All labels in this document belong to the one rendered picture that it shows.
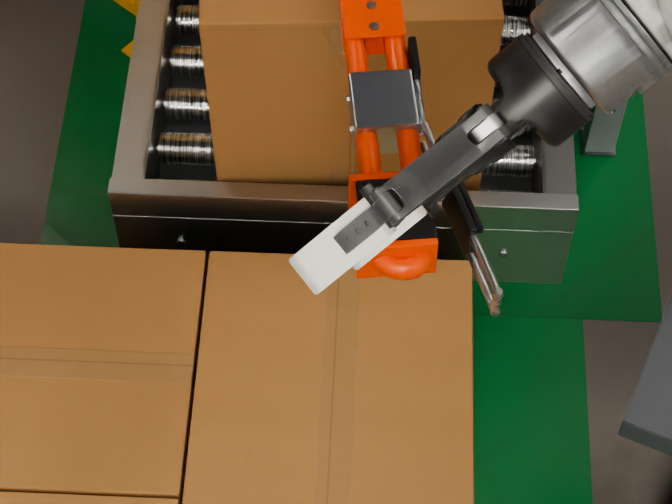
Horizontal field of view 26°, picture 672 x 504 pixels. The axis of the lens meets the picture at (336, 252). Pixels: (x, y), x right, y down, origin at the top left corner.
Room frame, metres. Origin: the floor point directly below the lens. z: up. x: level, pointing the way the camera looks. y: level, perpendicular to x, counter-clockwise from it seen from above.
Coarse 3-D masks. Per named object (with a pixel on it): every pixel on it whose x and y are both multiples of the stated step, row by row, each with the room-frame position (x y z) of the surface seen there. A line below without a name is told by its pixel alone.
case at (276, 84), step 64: (256, 0) 1.31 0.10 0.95; (320, 0) 1.31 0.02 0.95; (448, 0) 1.31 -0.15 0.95; (256, 64) 1.27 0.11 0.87; (320, 64) 1.27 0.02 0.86; (384, 64) 1.28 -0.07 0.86; (448, 64) 1.28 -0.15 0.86; (256, 128) 1.27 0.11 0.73; (320, 128) 1.27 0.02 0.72; (448, 128) 1.28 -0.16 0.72
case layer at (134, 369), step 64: (0, 256) 1.17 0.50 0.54; (64, 256) 1.17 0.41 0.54; (128, 256) 1.17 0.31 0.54; (192, 256) 1.17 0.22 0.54; (256, 256) 1.17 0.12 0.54; (0, 320) 1.06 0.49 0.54; (64, 320) 1.06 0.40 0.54; (128, 320) 1.06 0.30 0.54; (192, 320) 1.06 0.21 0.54; (256, 320) 1.06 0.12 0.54; (320, 320) 1.06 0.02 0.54; (384, 320) 1.06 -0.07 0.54; (448, 320) 1.06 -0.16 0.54; (0, 384) 0.95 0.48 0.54; (64, 384) 0.95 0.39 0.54; (128, 384) 0.95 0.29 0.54; (192, 384) 0.96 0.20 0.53; (256, 384) 0.95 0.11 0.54; (320, 384) 0.95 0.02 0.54; (384, 384) 0.95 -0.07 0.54; (448, 384) 0.95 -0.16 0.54; (0, 448) 0.86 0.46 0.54; (64, 448) 0.86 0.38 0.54; (128, 448) 0.86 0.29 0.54; (192, 448) 0.86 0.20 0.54; (256, 448) 0.86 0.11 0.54; (320, 448) 0.86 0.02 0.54; (384, 448) 0.86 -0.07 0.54; (448, 448) 0.86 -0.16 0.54
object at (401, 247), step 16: (352, 176) 0.78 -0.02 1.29; (368, 176) 0.78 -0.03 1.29; (384, 176) 0.78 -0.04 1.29; (352, 192) 0.78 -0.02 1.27; (416, 224) 0.73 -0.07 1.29; (432, 224) 0.73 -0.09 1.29; (400, 240) 0.71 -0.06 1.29; (416, 240) 0.71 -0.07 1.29; (432, 240) 0.71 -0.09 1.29; (384, 256) 0.70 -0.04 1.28; (400, 256) 0.70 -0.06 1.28; (368, 272) 0.70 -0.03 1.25; (432, 272) 0.71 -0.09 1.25
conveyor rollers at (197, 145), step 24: (504, 0) 1.70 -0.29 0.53; (192, 24) 1.63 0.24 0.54; (504, 24) 1.62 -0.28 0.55; (528, 24) 1.62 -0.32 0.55; (192, 48) 1.57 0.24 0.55; (192, 72) 1.54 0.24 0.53; (168, 96) 1.47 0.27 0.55; (192, 96) 1.47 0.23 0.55; (168, 144) 1.38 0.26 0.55; (192, 144) 1.38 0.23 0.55; (504, 168) 1.34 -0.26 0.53; (528, 168) 1.34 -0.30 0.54; (528, 192) 1.29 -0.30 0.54
